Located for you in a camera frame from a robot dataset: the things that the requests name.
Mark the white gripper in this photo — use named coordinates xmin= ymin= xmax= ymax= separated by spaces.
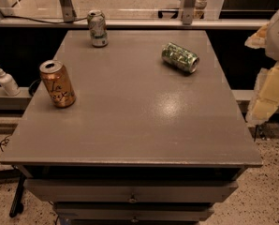
xmin=244 ymin=9 xmax=279 ymax=126

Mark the orange LaCroix can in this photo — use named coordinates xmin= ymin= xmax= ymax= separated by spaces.
xmin=39 ymin=60 xmax=76 ymax=108

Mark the green patterned can lying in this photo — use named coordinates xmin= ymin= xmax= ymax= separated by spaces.
xmin=161 ymin=42 xmax=199 ymax=74

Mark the white green soda can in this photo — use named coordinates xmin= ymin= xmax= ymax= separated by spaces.
xmin=87 ymin=9 xmax=108 ymax=48

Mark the grey drawer cabinet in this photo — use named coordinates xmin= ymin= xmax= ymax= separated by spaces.
xmin=1 ymin=30 xmax=261 ymax=225

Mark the upper grey drawer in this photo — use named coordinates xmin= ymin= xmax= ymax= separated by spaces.
xmin=24 ymin=179 xmax=238 ymax=203

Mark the grey drawer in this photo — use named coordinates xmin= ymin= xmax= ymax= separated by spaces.
xmin=24 ymin=179 xmax=238 ymax=203
xmin=53 ymin=202 xmax=213 ymax=222

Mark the lower grey drawer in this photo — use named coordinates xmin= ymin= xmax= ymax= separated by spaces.
xmin=53 ymin=202 xmax=213 ymax=222

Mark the white pump bottle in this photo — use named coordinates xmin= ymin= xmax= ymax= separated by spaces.
xmin=0 ymin=68 xmax=21 ymax=97

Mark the black table leg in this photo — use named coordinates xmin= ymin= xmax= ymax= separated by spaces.
xmin=9 ymin=174 xmax=25 ymax=218

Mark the grey metal bracket right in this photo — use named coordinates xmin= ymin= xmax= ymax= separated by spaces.
xmin=181 ymin=0 xmax=196 ymax=25

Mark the grey metal bracket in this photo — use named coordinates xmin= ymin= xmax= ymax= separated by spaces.
xmin=181 ymin=0 xmax=196 ymax=25
xmin=59 ymin=0 xmax=77 ymax=23

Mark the grey metal bracket left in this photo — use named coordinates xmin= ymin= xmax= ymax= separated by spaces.
xmin=59 ymin=0 xmax=77 ymax=23

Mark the black cable on rail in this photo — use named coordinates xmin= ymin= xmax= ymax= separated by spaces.
xmin=0 ymin=7 xmax=89 ymax=25

